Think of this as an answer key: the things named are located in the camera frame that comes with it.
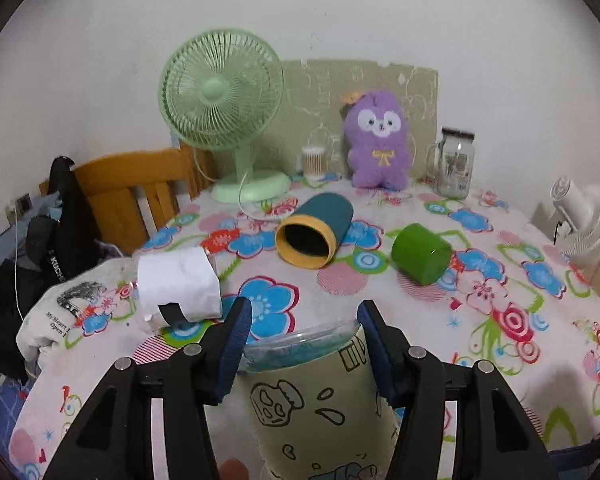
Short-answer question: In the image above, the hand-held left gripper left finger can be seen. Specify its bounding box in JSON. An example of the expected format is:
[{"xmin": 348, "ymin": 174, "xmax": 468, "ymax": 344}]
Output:
[{"xmin": 42, "ymin": 296, "xmax": 253, "ymax": 480}]

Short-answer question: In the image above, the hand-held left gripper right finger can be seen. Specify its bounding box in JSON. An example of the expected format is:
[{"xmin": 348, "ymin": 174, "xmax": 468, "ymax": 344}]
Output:
[{"xmin": 357, "ymin": 299, "xmax": 561, "ymax": 480}]

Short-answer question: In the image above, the glass cup with cartoon sleeve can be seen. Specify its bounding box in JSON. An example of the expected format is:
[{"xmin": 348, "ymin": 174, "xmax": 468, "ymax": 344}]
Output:
[{"xmin": 232, "ymin": 319, "xmax": 406, "ymax": 480}]

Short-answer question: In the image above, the green plastic cup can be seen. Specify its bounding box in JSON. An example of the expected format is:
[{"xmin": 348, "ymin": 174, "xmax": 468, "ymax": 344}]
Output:
[{"xmin": 391, "ymin": 223, "xmax": 453, "ymax": 286}]

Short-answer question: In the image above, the teal cup with yellow rim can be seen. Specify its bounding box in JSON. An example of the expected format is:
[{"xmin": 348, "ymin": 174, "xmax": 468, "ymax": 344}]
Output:
[{"xmin": 275, "ymin": 193, "xmax": 355, "ymax": 269}]

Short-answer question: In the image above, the floral tablecloth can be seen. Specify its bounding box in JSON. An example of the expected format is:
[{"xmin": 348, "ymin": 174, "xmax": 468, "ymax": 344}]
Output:
[{"xmin": 7, "ymin": 170, "xmax": 600, "ymax": 480}]

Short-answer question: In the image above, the white printed cloth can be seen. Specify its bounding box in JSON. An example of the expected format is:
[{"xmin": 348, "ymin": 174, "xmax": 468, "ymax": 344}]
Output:
[{"xmin": 15, "ymin": 256, "xmax": 141, "ymax": 363}]

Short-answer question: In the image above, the wooden chair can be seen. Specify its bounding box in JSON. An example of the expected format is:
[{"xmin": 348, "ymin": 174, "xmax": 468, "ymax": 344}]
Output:
[{"xmin": 39, "ymin": 146, "xmax": 216, "ymax": 256}]

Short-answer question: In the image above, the cotton swab container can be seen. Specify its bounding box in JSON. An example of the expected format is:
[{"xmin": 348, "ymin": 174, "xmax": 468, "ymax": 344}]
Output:
[{"xmin": 301, "ymin": 146, "xmax": 327, "ymax": 182}]

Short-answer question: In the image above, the glass mason jar mug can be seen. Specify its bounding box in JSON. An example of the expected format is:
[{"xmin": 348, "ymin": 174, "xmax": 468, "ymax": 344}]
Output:
[{"xmin": 424, "ymin": 127, "xmax": 476, "ymax": 199}]

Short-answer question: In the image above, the black clothing pile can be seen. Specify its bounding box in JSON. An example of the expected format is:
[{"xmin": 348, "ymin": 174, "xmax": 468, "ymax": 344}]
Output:
[{"xmin": 0, "ymin": 156, "xmax": 112, "ymax": 381}]

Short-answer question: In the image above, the purple plush toy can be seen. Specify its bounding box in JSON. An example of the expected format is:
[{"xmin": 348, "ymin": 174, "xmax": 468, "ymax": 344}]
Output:
[{"xmin": 341, "ymin": 89, "xmax": 415, "ymax": 191}]

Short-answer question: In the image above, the green desk fan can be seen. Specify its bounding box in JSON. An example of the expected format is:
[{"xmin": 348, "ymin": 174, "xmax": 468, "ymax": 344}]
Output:
[{"xmin": 158, "ymin": 29, "xmax": 292, "ymax": 204}]

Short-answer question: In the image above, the white clip fan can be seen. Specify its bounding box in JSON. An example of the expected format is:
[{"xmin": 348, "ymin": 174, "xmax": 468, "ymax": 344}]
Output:
[{"xmin": 549, "ymin": 176, "xmax": 600, "ymax": 272}]

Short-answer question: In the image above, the green patterned board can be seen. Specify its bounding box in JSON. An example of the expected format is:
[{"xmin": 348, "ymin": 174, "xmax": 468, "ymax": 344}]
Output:
[{"xmin": 279, "ymin": 59, "xmax": 439, "ymax": 179}]

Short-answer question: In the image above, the white fan cable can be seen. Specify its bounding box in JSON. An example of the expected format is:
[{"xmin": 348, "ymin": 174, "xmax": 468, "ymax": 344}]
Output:
[{"xmin": 194, "ymin": 147, "xmax": 281, "ymax": 222}]

